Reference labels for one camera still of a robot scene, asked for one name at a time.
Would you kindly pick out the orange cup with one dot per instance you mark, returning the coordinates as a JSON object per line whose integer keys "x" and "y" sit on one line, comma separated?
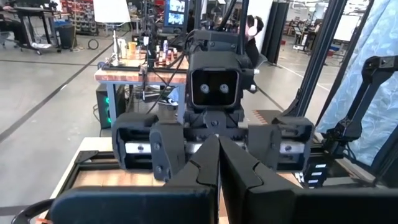
{"x": 132, "y": 49}

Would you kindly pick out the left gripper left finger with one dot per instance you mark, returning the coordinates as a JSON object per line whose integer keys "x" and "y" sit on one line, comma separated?
{"x": 205, "y": 168}

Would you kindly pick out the grey metal table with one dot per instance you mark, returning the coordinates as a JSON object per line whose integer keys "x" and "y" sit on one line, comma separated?
{"x": 124, "y": 76}

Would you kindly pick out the person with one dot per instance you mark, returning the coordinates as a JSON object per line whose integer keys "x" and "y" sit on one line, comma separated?
{"x": 11, "y": 28}
{"x": 253, "y": 37}

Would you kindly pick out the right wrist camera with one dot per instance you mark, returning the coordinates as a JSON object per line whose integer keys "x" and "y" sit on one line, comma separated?
{"x": 214, "y": 81}

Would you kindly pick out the person's foot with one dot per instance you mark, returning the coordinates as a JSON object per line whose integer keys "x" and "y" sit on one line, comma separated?
{"x": 170, "y": 101}

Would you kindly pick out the white lamp shade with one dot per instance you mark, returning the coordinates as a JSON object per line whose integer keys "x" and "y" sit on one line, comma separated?
{"x": 111, "y": 11}

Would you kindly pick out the black desk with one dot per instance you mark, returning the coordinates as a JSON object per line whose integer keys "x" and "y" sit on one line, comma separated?
{"x": 31, "y": 12}

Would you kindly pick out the black trash bin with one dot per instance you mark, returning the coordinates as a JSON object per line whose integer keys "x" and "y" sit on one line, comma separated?
{"x": 66, "y": 35}

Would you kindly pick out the black folding partition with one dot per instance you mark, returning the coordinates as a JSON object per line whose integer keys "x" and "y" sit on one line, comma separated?
{"x": 275, "y": 31}

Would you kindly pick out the black box green light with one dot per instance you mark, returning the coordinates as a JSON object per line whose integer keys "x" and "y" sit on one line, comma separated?
{"x": 104, "y": 105}

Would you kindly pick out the lit display screen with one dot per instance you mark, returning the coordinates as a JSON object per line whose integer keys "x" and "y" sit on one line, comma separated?
{"x": 175, "y": 14}

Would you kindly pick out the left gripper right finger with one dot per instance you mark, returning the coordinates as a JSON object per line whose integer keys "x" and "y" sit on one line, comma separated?
{"x": 239, "y": 177}

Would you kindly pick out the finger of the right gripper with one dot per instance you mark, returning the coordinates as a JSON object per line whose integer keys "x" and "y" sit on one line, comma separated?
{"x": 264, "y": 146}
{"x": 168, "y": 149}

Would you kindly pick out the white board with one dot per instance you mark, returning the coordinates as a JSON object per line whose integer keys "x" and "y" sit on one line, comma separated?
{"x": 346, "y": 28}

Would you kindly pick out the white blue bottle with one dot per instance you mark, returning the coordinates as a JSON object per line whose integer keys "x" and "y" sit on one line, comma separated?
{"x": 165, "y": 46}

